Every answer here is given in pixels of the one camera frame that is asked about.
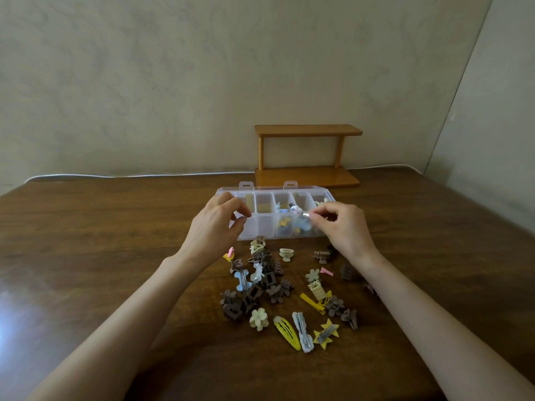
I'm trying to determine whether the person's right forearm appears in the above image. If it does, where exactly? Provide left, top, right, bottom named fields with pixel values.
left=357, top=251, right=535, bottom=401

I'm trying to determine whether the clear plastic compartment box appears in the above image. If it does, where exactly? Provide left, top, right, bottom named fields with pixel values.
left=215, top=180, right=337, bottom=241

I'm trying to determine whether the cream ribbed claw clip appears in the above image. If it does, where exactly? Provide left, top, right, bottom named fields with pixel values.
left=308, top=280, right=328, bottom=302

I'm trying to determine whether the person's left hand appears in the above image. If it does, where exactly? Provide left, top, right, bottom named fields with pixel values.
left=177, top=192, right=252, bottom=270

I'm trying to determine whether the small wooden shelf rack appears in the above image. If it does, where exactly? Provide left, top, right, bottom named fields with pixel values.
left=254, top=124, right=363, bottom=189

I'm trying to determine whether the white cable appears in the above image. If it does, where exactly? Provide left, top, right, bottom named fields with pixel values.
left=25, top=164, right=424, bottom=183

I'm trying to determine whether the person's left forearm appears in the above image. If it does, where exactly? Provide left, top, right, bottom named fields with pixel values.
left=29, top=252, right=206, bottom=401

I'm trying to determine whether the pile of mixed hair clips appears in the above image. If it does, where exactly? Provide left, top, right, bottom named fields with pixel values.
left=220, top=236, right=340, bottom=354

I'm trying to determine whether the person's right hand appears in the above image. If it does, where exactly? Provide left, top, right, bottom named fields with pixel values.
left=308, top=201, right=381, bottom=268

